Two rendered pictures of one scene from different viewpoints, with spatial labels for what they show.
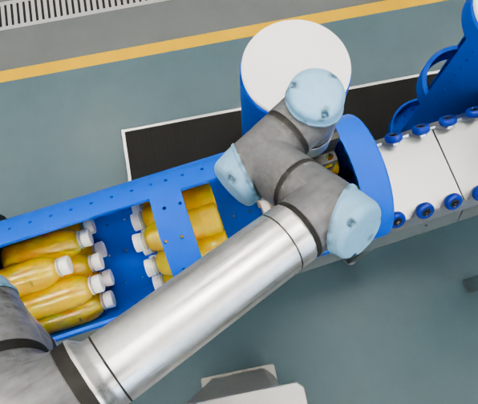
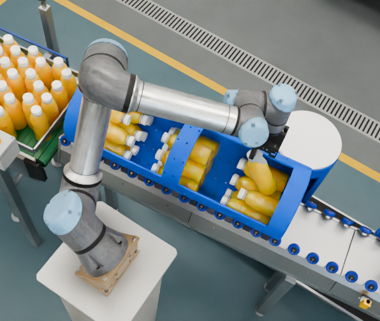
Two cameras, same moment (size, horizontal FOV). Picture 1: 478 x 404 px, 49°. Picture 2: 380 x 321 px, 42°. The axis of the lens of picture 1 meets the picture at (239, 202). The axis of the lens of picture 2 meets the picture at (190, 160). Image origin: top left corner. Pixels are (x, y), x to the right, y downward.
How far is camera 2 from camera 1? 0.80 m
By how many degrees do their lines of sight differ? 18
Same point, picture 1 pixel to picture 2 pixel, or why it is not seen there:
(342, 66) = (331, 156)
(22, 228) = not seen: hidden behind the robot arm
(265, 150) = (248, 95)
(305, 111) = (273, 95)
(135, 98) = not seen: hidden behind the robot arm
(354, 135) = (301, 171)
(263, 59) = (295, 123)
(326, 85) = (289, 93)
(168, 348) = (162, 101)
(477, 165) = (363, 266)
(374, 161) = (300, 186)
